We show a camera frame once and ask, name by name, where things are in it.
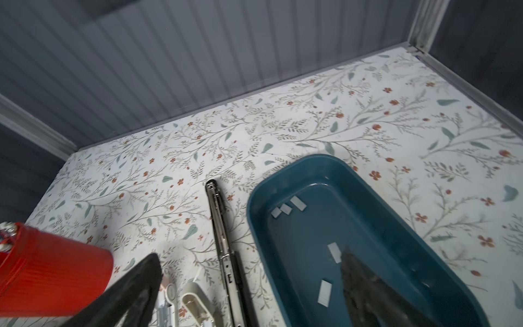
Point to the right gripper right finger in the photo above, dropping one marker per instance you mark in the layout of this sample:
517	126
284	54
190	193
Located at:
371	302

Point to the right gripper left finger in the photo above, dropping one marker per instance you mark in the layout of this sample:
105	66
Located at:
130	300

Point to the black stapler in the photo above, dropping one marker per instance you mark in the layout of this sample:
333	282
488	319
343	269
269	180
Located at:
233	281

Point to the teal plastic tray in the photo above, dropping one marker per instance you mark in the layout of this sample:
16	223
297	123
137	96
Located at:
307	212

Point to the red pen cup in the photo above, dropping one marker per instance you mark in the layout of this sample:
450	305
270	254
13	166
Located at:
45	275

